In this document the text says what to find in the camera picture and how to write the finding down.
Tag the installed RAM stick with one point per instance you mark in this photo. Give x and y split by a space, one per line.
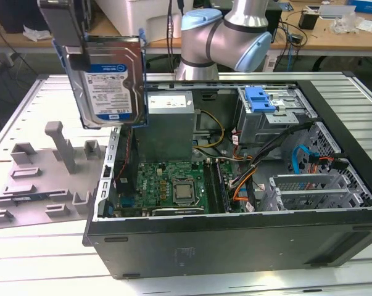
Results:
223 188

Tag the white plastic box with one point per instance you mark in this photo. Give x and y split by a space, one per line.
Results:
136 15

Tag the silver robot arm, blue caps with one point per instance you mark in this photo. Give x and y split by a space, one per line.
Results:
201 37

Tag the RAM stick with blue label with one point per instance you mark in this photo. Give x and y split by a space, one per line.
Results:
22 199

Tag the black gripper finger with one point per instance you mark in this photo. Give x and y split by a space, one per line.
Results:
62 24

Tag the hard disk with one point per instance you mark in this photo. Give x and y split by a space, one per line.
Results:
111 92

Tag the grey power supply unit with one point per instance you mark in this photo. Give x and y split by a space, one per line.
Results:
167 138

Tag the crumpled white tissue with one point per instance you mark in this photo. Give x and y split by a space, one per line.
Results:
34 33

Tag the metal optical drive cage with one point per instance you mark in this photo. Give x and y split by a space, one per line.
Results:
256 129

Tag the CPU socket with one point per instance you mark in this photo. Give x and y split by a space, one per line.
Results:
185 202

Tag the black graphics card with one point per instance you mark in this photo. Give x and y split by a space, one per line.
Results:
179 212

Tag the grey parts rack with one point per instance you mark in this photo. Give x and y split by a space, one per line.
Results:
50 185

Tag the wooden desk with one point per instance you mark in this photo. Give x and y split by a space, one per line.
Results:
327 41

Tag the silver CPU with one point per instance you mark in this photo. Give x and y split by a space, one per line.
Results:
184 191

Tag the green motherboard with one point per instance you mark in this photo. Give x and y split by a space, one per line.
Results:
151 175

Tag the metal disk bay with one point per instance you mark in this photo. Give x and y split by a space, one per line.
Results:
312 194

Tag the white flat box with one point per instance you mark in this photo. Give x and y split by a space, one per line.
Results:
337 11

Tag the black speaker box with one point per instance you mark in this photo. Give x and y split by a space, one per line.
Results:
275 24

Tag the clear plastic bags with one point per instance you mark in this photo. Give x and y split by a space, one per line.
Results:
349 24

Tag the small black box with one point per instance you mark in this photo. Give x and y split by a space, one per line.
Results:
308 20

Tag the large black box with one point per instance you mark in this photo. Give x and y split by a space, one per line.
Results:
16 15

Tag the blue cardboard box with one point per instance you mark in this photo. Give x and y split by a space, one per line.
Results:
366 5

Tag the black open PC case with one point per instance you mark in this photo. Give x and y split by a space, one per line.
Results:
235 246

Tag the blue plastic drive latch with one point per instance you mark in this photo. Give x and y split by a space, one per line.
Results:
259 101

